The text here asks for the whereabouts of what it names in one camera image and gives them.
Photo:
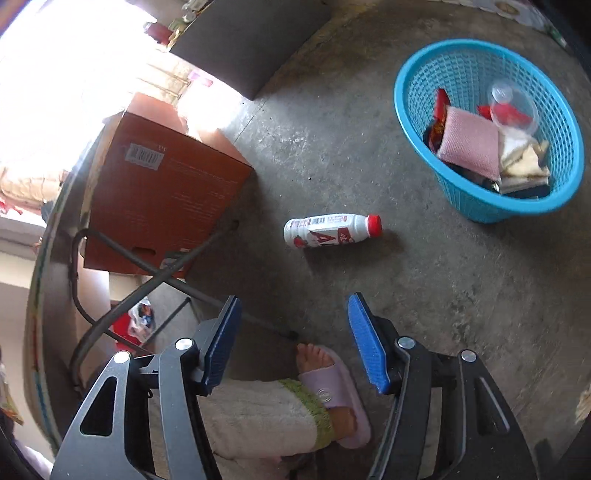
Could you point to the fuzzy white pants leg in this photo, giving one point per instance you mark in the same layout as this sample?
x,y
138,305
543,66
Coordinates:
x,y
258,415

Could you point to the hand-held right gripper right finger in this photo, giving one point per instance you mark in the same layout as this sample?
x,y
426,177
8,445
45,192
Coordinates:
x,y
367,341

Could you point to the white tissue box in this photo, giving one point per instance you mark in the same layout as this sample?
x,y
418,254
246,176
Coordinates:
x,y
508,9

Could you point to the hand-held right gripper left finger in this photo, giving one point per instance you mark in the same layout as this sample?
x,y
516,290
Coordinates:
x,y
224,341

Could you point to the clear plastic cup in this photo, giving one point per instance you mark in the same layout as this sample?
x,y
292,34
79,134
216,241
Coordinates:
x,y
515,106

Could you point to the blue plastic basket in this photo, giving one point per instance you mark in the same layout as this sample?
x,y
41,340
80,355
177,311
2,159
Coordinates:
x,y
461,64

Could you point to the pink cloth pad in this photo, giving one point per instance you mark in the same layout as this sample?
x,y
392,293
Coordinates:
x,y
468,143

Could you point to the red snack wrapper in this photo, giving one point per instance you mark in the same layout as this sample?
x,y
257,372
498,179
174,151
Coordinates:
x,y
441,104

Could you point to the white plastic bag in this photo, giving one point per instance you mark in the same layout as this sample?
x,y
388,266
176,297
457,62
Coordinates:
x,y
142,321

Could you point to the white bottle with red cap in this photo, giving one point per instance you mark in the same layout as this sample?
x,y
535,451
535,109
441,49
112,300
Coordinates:
x,y
328,230

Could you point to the grey cabinet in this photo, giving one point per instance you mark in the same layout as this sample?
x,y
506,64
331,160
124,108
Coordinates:
x,y
244,41

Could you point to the brown cardboard box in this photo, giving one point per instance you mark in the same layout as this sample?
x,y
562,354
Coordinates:
x,y
175,184

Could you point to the lilac slipper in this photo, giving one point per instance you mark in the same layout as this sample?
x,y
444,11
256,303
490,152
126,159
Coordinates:
x,y
337,387

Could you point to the person's foot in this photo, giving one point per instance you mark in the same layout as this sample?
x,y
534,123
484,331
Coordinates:
x,y
311,357

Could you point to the folding table with tablecloth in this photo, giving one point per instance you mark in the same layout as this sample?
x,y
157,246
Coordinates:
x,y
46,286

